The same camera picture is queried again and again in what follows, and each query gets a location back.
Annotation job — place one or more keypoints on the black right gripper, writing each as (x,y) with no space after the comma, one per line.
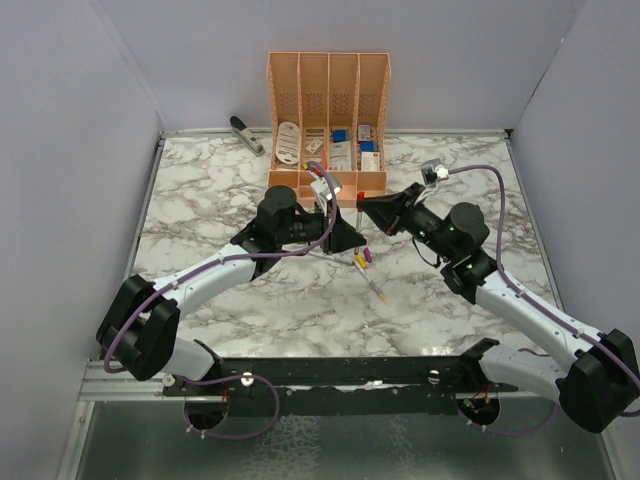
(387,212)

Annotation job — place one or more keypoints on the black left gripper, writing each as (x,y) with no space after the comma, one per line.
(342,237)

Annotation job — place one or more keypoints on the red pen cap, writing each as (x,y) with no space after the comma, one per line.
(360,197)

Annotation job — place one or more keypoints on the yellow pen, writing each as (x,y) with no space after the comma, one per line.
(369,280)

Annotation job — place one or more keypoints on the purple pen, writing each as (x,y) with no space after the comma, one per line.
(329,258)

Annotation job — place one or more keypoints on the red pen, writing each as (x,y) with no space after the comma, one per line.
(358,225)

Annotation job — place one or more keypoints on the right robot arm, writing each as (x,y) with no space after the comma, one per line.
(592,376)

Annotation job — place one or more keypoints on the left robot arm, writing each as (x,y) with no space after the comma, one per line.
(140,327)

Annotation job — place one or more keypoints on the white red card box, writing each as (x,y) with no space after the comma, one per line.
(370,161)

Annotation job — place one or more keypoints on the blue eraser box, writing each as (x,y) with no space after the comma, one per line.
(368,146)
(339,135)

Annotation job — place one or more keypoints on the white paper packet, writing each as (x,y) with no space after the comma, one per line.
(340,156)

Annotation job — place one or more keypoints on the white red staples box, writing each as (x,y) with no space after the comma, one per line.
(366,133)

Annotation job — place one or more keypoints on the white oval label card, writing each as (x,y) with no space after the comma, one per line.
(288,143)

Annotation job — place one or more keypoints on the peach plastic desk organizer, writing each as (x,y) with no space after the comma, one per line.
(321,92)

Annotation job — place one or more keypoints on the black grey stapler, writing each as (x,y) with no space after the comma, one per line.
(246,136)

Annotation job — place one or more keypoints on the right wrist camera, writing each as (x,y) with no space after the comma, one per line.
(433,173)

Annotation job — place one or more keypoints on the black mounting rail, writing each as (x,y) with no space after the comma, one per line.
(268,400)

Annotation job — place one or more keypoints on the aluminium frame rail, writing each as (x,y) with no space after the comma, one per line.
(100,380)

